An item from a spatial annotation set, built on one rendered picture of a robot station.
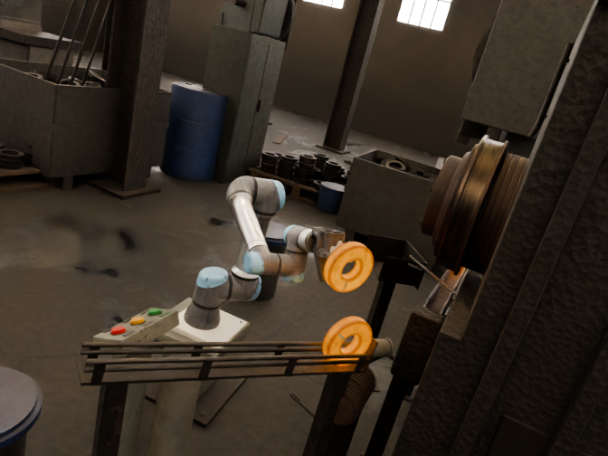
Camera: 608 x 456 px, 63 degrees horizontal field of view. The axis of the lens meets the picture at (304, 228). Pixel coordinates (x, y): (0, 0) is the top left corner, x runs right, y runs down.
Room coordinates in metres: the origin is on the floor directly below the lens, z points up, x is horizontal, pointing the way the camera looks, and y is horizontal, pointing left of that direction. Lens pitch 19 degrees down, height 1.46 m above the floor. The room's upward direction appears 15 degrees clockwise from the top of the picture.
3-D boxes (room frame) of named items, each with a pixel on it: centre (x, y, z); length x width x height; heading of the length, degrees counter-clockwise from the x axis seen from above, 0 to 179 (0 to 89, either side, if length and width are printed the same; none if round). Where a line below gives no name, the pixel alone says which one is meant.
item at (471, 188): (1.64, -0.52, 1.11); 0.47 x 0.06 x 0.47; 159
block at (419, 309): (1.42, -0.45, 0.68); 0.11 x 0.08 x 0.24; 69
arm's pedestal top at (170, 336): (1.82, 0.32, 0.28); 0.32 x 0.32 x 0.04; 75
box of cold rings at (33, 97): (4.27, 2.15, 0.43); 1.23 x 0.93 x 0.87; 157
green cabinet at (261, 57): (5.33, 1.00, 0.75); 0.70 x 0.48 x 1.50; 159
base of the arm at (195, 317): (1.82, 0.32, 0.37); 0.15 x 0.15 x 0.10
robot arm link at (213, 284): (1.82, 0.31, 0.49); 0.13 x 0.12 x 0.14; 121
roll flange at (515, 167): (1.61, -0.60, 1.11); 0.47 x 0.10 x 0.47; 159
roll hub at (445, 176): (1.68, -0.43, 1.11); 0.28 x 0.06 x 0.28; 159
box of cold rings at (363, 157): (4.46, -0.86, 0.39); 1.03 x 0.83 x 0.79; 73
